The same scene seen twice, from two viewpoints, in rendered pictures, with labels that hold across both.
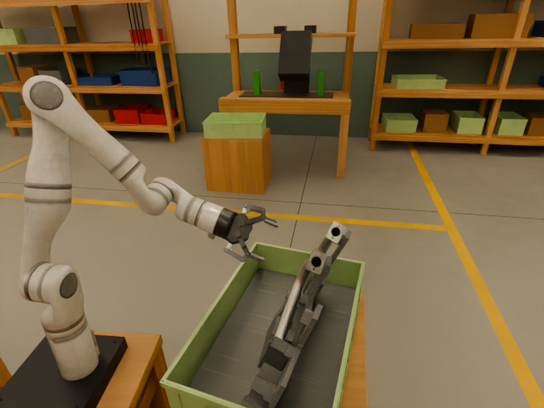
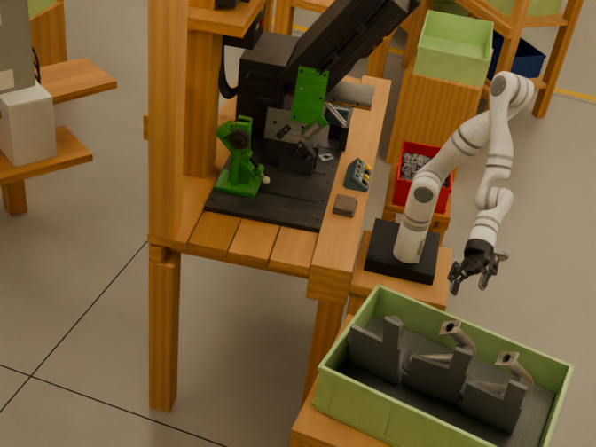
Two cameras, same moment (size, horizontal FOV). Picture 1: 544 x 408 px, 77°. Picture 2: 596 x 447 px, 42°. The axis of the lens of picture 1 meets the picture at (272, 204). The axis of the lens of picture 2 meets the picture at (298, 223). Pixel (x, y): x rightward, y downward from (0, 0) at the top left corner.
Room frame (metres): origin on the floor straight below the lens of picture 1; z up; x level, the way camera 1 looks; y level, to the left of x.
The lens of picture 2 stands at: (0.35, -1.60, 2.51)
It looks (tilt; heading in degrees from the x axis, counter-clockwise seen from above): 36 degrees down; 93
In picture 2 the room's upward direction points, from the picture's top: 8 degrees clockwise
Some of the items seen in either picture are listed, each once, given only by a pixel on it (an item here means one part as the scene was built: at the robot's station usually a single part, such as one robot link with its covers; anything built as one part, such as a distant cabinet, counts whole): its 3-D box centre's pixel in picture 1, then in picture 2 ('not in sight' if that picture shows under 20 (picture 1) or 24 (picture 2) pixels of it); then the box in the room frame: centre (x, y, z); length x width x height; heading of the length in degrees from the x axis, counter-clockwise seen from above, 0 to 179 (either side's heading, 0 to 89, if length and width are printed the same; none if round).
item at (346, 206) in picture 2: not in sight; (345, 205); (0.39, 0.74, 0.91); 0.10 x 0.08 x 0.03; 85
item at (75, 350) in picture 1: (72, 343); (411, 234); (0.62, 0.53, 0.99); 0.09 x 0.09 x 0.17; 82
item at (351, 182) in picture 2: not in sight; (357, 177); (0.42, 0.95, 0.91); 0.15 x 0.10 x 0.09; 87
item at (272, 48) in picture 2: not in sight; (267, 86); (0.00, 1.27, 1.07); 0.30 x 0.18 x 0.34; 87
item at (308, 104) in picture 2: not in sight; (310, 92); (0.19, 1.08, 1.17); 0.13 x 0.12 x 0.20; 87
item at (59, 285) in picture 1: (57, 296); (422, 197); (0.62, 0.52, 1.15); 0.09 x 0.09 x 0.17; 81
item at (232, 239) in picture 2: not in sight; (279, 231); (0.13, 1.15, 0.44); 1.49 x 0.70 x 0.88; 87
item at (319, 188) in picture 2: not in sight; (290, 143); (0.13, 1.15, 0.89); 1.10 x 0.42 x 0.02; 87
